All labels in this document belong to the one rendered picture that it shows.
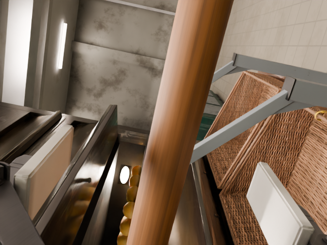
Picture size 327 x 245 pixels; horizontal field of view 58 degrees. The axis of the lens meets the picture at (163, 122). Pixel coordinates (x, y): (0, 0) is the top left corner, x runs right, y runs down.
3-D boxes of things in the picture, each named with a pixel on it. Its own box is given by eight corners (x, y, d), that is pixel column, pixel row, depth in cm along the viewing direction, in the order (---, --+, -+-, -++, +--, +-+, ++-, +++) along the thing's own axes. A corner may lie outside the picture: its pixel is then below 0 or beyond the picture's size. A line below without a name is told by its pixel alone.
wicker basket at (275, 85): (278, 203, 127) (216, 191, 126) (244, 151, 181) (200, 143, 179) (318, 95, 113) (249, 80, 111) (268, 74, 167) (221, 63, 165)
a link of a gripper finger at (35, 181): (26, 231, 14) (10, 228, 14) (70, 164, 21) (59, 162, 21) (29, 177, 13) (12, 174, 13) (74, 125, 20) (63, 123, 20)
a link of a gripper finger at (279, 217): (301, 226, 14) (316, 229, 14) (257, 160, 21) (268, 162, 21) (281, 274, 15) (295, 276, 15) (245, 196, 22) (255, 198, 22)
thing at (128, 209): (114, 309, 149) (103, 307, 149) (126, 242, 195) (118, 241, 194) (135, 209, 130) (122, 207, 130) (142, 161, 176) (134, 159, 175)
